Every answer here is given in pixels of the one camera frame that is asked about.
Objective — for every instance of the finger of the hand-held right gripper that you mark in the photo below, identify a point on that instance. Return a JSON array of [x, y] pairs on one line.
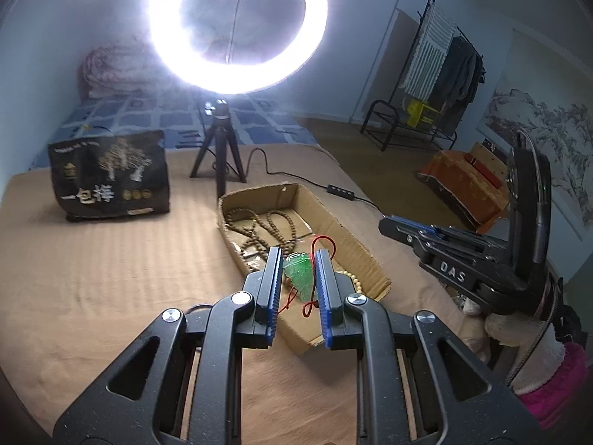
[[407, 228]]

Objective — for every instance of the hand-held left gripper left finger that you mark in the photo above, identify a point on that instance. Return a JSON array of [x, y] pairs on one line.
[[275, 287]]

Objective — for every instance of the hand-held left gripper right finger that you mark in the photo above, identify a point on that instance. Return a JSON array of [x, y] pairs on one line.
[[324, 296]]

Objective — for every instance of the cardboard box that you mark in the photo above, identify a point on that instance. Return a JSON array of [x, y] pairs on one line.
[[333, 231]]

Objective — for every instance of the person's right forearm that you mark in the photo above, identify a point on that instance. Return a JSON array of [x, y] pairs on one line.
[[560, 389]]

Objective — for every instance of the person's right hand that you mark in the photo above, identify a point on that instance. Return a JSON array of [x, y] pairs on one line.
[[523, 347]]

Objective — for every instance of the orange cloth covered box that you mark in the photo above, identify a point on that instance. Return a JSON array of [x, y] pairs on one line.
[[458, 194]]

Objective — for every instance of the red box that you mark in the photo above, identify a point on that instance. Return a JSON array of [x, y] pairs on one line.
[[486, 174]]

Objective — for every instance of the black clothes rack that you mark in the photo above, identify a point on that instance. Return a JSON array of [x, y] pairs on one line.
[[384, 120]]

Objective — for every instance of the yellow box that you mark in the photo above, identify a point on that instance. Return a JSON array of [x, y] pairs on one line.
[[419, 113]]

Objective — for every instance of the black tripod stand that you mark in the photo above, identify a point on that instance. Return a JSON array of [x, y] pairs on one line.
[[220, 143]]

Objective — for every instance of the dark hanging clothes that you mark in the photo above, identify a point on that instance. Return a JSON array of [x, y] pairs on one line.
[[458, 79]]

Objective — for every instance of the striped towel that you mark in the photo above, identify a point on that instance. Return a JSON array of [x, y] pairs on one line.
[[431, 51]]

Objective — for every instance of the black snack bag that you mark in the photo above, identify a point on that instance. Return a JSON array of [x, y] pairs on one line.
[[106, 176]]

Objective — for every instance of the blue patterned bedsheet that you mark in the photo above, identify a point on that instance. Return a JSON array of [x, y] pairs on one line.
[[139, 116]]

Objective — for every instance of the rolled pink quilt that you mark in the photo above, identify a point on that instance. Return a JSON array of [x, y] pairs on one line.
[[111, 69]]

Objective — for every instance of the landscape wall poster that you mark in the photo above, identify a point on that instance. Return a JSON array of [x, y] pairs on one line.
[[556, 130]]

